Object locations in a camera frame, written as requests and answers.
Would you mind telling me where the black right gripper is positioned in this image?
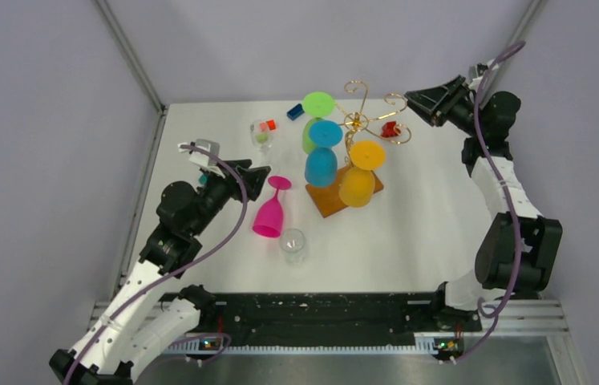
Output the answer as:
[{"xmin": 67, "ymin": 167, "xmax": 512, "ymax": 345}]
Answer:
[{"xmin": 403, "ymin": 76, "xmax": 484, "ymax": 138}]

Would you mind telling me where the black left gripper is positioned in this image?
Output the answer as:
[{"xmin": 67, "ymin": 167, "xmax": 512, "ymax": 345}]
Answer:
[{"xmin": 189, "ymin": 159, "xmax": 271, "ymax": 237}]

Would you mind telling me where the pink plastic wine glass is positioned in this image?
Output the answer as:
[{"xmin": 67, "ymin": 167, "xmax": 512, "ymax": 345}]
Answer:
[{"xmin": 252, "ymin": 176, "xmax": 292, "ymax": 238}]

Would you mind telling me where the blue plastic wine glass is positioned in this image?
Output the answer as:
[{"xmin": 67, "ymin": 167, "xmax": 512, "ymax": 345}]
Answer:
[{"xmin": 305, "ymin": 120, "xmax": 343, "ymax": 188}]

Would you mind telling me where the green plastic wine glass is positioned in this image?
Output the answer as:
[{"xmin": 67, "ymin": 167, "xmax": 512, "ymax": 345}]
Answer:
[{"xmin": 302, "ymin": 91, "xmax": 335, "ymax": 155}]

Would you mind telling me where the yellow plastic wine glass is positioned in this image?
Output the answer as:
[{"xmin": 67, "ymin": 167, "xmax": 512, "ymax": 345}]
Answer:
[{"xmin": 338, "ymin": 140, "xmax": 387, "ymax": 208}]

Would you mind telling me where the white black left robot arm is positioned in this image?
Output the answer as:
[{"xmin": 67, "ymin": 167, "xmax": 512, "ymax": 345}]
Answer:
[{"xmin": 49, "ymin": 160, "xmax": 271, "ymax": 384}]

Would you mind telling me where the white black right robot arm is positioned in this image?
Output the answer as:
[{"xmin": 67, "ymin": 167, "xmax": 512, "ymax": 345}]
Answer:
[{"xmin": 404, "ymin": 75, "xmax": 563, "ymax": 330}]

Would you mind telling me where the clear tall wine glass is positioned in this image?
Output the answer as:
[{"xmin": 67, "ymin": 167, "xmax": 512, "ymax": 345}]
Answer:
[{"xmin": 249, "ymin": 120, "xmax": 277, "ymax": 164}]

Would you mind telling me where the light green toy block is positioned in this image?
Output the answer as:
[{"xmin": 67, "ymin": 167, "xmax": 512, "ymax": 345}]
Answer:
[{"xmin": 254, "ymin": 132, "xmax": 269, "ymax": 145}]

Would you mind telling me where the red toy brick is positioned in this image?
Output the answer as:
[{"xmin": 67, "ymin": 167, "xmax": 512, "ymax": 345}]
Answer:
[{"xmin": 381, "ymin": 121, "xmax": 402, "ymax": 139}]

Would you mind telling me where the blue toy brick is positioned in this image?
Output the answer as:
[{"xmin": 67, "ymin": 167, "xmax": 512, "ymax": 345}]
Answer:
[{"xmin": 286, "ymin": 103, "xmax": 305, "ymax": 121}]

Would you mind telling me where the clear glass tumbler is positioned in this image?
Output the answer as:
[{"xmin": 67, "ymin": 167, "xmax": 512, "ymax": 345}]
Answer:
[{"xmin": 279, "ymin": 228, "xmax": 308, "ymax": 265}]

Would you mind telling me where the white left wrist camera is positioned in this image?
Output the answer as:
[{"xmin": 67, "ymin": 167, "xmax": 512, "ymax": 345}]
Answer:
[{"xmin": 177, "ymin": 139, "xmax": 225, "ymax": 177}]

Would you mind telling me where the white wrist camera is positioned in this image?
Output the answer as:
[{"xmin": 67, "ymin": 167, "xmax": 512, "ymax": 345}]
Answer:
[
  {"xmin": 177, "ymin": 139, "xmax": 225, "ymax": 177},
  {"xmin": 467, "ymin": 59, "xmax": 494, "ymax": 91}
]

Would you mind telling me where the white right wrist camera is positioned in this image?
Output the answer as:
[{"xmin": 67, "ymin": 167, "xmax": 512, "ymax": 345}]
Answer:
[{"xmin": 467, "ymin": 59, "xmax": 494, "ymax": 91}]

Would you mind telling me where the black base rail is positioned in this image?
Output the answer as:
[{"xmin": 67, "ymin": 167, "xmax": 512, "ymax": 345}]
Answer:
[{"xmin": 158, "ymin": 290, "xmax": 484, "ymax": 353}]

